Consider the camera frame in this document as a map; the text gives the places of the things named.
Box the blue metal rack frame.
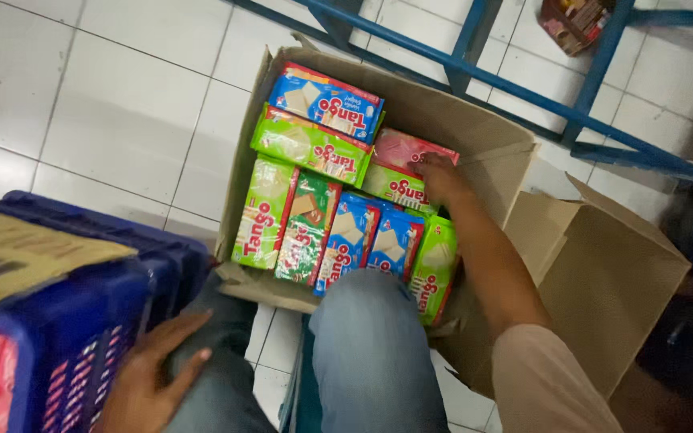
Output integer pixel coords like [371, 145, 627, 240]
[226, 0, 693, 182]

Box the person's beige sleeve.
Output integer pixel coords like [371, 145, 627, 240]
[491, 324, 624, 433]

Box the brown cardboard sheet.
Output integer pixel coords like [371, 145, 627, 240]
[0, 204, 138, 305]

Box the person's jeans leg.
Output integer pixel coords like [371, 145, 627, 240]
[163, 273, 278, 433]
[308, 269, 451, 433]

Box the group of colourful wafer packets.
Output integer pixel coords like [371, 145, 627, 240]
[231, 61, 462, 327]

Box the person's right jeans leg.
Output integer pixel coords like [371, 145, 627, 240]
[308, 269, 451, 433]

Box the bag of brown snacks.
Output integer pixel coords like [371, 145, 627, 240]
[538, 0, 615, 57]

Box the person's right hand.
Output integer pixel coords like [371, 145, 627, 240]
[409, 152, 475, 209]

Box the person's left jeans leg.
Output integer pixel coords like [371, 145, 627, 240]
[163, 273, 278, 433]

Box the person's left hand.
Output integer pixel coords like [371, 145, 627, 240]
[95, 309, 215, 433]

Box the blue plastic crate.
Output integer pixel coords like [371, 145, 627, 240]
[0, 190, 215, 433]

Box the dark teal stool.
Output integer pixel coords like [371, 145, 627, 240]
[278, 314, 324, 433]

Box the brown cardboard box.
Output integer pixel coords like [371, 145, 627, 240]
[214, 33, 692, 401]

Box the dark round container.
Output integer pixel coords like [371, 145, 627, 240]
[636, 289, 693, 416]

